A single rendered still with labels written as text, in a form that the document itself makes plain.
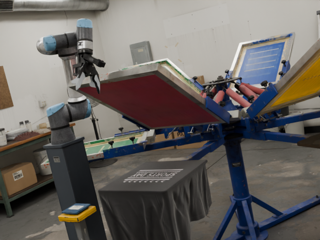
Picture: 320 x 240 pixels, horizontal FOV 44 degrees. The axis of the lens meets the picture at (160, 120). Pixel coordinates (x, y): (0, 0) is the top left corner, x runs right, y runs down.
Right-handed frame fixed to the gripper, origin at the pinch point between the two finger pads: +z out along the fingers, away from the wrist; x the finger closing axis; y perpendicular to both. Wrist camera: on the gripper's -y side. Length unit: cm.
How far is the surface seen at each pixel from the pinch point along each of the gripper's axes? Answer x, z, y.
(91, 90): -22.5, -6.1, 20.0
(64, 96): -338, -79, 380
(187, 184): -50, 46, -22
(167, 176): -46, 42, -12
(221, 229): -157, 90, 12
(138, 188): -30, 47, -4
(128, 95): -35.3, -2.6, 4.3
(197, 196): -61, 54, -22
